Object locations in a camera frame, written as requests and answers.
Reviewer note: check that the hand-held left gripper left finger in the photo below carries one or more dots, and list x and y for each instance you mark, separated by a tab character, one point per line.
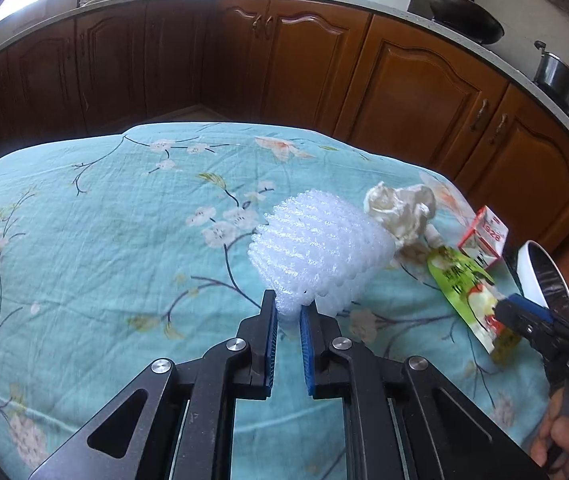
272	350

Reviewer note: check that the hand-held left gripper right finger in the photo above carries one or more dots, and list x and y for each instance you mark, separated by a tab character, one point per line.
307	350

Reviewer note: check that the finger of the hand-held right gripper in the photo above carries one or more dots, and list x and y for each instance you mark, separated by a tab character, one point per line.
524	327
531	308

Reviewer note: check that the white trash bin black liner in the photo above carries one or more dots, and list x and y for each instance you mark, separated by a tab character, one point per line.
531	270

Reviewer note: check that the flared white foam fruit net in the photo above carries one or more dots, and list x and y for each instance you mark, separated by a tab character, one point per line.
314	245

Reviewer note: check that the person's right hand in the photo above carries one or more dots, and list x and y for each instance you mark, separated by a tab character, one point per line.
564	435

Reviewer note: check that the green fruit puree pouch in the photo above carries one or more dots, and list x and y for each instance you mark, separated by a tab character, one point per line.
464	285

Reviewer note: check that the small red white carton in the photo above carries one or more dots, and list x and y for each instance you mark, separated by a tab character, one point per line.
489	232

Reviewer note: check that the crumpled white tissue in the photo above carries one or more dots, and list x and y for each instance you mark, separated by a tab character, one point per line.
399	207

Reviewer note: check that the steel cooking pot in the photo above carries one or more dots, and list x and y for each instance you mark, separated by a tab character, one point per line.
559	77

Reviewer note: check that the wooden base cabinets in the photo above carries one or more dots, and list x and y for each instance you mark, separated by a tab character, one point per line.
414	90

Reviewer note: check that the black wok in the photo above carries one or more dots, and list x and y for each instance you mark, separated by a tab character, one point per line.
464	15

